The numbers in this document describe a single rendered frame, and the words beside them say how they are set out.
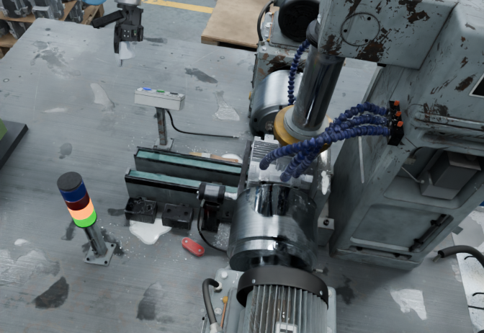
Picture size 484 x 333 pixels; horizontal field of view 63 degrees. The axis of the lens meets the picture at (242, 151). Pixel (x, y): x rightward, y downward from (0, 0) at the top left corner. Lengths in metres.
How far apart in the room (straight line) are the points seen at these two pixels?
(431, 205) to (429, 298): 0.44
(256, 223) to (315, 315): 0.36
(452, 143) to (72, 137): 1.37
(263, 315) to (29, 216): 1.03
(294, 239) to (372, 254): 0.43
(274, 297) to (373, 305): 0.70
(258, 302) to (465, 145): 0.57
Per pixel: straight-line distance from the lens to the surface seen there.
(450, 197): 1.19
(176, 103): 1.44
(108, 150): 1.67
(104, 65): 2.06
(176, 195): 1.43
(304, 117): 1.08
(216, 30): 3.45
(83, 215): 1.16
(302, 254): 1.06
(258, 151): 1.25
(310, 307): 0.77
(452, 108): 0.91
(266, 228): 1.04
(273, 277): 0.76
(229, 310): 0.93
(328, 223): 1.36
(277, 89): 1.39
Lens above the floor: 2.06
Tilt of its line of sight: 50 degrees down
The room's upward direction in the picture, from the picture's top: 8 degrees clockwise
